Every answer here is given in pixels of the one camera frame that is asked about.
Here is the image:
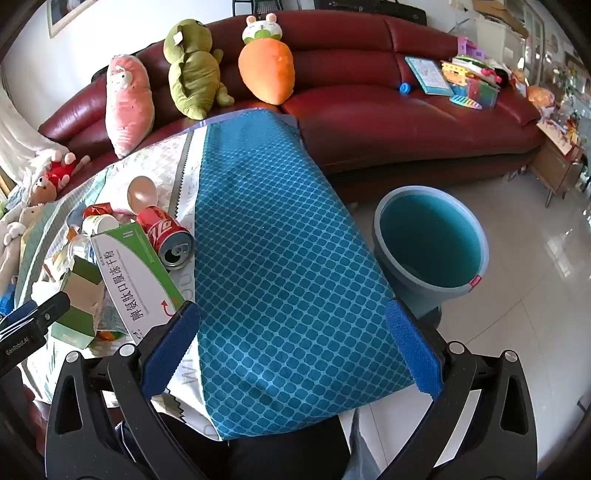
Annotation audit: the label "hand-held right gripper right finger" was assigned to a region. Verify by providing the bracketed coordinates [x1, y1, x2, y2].
[385, 299, 552, 480]

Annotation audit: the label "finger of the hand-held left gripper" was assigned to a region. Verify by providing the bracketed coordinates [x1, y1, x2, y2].
[0, 331, 48, 376]
[0, 291, 71, 340]

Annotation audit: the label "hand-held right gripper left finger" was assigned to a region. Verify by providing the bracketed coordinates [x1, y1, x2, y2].
[45, 300, 201, 480]

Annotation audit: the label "white cup with green label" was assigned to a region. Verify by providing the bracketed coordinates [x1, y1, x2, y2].
[82, 213, 120, 238]

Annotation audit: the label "teal plastic bucket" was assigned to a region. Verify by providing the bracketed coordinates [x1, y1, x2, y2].
[373, 186, 490, 319]

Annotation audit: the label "pink paper cup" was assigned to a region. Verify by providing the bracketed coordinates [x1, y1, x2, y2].
[121, 176, 160, 217]

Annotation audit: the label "green cardboard carton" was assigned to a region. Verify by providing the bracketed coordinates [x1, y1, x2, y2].
[51, 255, 108, 349]

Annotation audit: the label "clear plastic bottle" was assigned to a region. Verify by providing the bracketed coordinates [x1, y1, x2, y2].
[66, 233, 100, 278]

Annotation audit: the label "white bunny plush toy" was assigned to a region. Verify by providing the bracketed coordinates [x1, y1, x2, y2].
[0, 203, 47, 296]

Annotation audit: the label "green and white box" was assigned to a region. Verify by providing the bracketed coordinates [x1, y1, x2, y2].
[90, 222, 185, 344]

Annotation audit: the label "brown teddy bear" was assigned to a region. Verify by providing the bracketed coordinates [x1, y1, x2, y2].
[28, 173, 58, 206]

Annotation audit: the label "red soda can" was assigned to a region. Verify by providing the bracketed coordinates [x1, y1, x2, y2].
[136, 206, 195, 270]

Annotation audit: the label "blue patterned cloth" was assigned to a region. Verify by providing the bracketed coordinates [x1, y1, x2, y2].
[191, 110, 414, 439]

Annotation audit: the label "teddy bear in red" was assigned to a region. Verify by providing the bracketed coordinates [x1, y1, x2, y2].
[44, 152, 92, 192]

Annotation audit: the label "person's dark trousers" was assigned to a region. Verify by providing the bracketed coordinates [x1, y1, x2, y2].
[152, 406, 352, 480]

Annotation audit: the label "white throw cloth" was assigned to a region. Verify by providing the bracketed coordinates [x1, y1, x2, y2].
[0, 88, 70, 185]

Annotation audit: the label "pink plush toy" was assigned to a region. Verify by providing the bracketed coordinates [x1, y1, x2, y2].
[105, 54, 155, 160]

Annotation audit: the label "wooden side cabinet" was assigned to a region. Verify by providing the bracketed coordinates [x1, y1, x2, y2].
[529, 117, 589, 208]

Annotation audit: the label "dark red leather sofa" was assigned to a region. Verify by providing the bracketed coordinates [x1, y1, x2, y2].
[38, 10, 546, 204]

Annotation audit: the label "colourful plastic toy set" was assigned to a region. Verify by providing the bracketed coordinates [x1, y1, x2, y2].
[441, 39, 504, 110]

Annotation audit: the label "green frog plush toy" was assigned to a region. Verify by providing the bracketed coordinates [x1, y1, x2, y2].
[164, 18, 235, 118]

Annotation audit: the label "light blue children's book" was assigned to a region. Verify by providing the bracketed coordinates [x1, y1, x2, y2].
[405, 56, 455, 97]

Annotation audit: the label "orange plush ball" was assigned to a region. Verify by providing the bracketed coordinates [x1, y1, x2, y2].
[526, 85, 557, 109]

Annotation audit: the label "orange carrot plush toy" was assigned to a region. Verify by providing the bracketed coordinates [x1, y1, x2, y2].
[239, 15, 295, 104]

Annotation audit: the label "white glass cabinet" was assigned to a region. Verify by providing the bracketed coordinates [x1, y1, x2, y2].
[471, 0, 546, 70]

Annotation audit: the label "framed wall picture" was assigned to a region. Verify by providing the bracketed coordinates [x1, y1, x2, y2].
[46, 0, 100, 38]

